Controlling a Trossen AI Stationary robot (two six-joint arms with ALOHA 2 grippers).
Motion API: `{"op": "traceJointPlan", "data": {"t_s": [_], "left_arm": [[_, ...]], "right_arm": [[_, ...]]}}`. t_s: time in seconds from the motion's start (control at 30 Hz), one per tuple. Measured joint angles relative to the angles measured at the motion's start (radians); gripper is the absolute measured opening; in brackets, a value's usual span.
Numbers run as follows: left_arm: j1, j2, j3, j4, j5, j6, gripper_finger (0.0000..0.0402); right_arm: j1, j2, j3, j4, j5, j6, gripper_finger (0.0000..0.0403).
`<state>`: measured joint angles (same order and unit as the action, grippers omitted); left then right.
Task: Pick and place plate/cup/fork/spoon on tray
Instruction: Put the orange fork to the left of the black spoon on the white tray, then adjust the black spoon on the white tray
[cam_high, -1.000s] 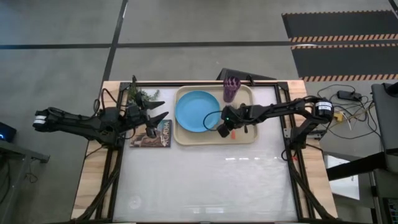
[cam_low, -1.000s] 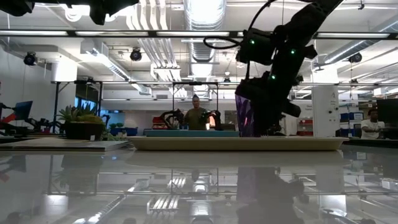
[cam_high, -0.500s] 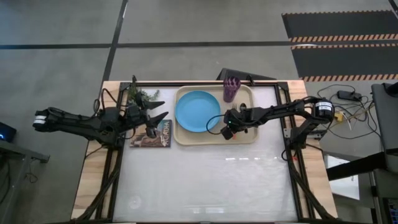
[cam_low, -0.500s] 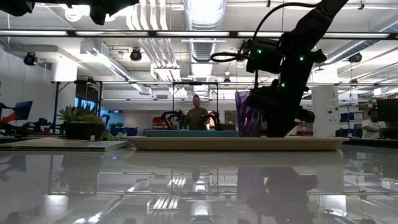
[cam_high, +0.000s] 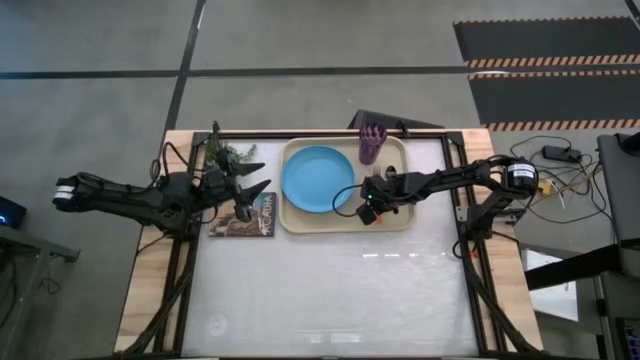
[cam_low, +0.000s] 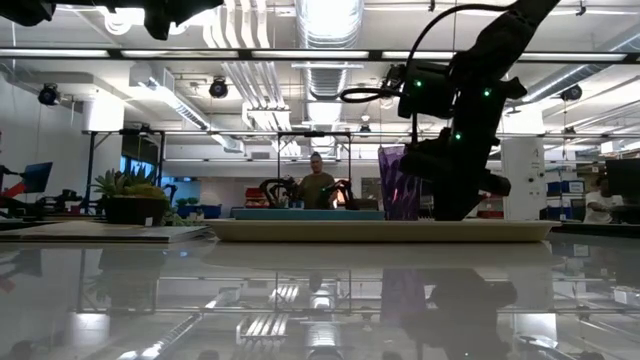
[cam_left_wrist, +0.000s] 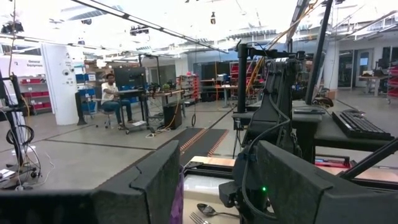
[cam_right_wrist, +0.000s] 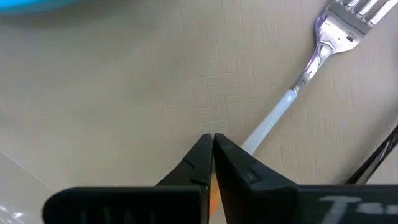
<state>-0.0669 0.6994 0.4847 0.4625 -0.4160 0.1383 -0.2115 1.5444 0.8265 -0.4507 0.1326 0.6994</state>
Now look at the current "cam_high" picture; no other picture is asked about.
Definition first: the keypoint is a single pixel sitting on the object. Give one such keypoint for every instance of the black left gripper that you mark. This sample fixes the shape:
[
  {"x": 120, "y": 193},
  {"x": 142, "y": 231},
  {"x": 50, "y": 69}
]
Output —
[{"x": 220, "y": 185}]

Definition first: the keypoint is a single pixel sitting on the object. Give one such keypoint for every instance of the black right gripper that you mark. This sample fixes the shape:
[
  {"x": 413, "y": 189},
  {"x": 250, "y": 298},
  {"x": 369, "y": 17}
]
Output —
[{"x": 385, "y": 191}]

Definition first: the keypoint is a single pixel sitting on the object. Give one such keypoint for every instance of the metal spoon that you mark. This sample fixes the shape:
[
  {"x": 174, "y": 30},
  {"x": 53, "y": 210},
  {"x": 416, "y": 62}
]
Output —
[{"x": 391, "y": 171}]

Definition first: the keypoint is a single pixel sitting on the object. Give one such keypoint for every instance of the silver fork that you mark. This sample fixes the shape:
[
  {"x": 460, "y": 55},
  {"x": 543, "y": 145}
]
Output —
[{"x": 377, "y": 170}]

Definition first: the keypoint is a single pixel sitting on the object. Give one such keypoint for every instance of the purple plastic cup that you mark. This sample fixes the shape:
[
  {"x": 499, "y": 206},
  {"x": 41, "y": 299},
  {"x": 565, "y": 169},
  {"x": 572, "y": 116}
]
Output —
[{"x": 371, "y": 147}]

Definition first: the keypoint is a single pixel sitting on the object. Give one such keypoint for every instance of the blue plate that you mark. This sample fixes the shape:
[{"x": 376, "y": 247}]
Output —
[{"x": 315, "y": 177}]

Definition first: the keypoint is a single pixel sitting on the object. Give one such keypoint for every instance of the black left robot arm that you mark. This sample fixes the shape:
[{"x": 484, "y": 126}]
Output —
[{"x": 130, "y": 200}]

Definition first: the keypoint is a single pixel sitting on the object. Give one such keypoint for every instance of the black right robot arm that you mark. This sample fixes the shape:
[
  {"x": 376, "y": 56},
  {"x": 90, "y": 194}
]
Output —
[{"x": 465, "y": 177}]

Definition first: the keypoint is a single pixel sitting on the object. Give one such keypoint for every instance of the beige plastic tray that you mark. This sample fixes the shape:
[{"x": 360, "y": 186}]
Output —
[{"x": 330, "y": 223}]

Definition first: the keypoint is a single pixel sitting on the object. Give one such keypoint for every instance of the small green plant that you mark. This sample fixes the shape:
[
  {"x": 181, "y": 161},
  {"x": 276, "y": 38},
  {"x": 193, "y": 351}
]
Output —
[{"x": 247, "y": 151}]

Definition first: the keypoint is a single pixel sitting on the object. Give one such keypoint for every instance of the Acadia picture book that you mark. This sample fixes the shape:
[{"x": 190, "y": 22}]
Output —
[{"x": 262, "y": 222}]

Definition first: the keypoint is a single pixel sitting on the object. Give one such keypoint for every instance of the black angled floor panel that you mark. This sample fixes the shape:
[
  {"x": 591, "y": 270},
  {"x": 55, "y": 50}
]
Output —
[{"x": 380, "y": 119}]

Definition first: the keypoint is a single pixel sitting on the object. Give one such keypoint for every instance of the black power adapter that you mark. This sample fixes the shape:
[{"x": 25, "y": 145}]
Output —
[{"x": 561, "y": 152}]

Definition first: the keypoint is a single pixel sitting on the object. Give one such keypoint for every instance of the black hazard-striped floor mat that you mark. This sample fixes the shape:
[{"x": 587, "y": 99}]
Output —
[
  {"x": 545, "y": 40},
  {"x": 550, "y": 97}
]

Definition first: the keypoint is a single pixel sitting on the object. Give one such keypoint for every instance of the grey equipment case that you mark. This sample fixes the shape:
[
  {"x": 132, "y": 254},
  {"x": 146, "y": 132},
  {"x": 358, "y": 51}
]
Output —
[{"x": 622, "y": 190}]

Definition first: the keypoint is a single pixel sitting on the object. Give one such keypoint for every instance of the black device with blue light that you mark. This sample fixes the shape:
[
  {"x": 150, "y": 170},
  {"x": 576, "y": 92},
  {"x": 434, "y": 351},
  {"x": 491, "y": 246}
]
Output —
[{"x": 11, "y": 212}]

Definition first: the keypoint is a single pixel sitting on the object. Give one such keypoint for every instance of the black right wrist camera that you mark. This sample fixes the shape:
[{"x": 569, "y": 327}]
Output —
[{"x": 366, "y": 215}]

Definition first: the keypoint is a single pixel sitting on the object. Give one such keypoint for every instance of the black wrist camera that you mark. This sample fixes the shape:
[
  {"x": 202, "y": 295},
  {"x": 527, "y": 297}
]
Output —
[
  {"x": 366, "y": 215},
  {"x": 243, "y": 212}
]

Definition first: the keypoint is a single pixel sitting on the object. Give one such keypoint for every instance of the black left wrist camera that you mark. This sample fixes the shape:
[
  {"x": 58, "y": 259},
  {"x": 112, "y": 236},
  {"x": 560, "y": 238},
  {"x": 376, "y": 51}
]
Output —
[{"x": 243, "y": 212}]

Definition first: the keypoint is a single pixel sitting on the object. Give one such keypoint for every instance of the black aluminium table frame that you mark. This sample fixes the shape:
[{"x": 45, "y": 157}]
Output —
[{"x": 452, "y": 165}]

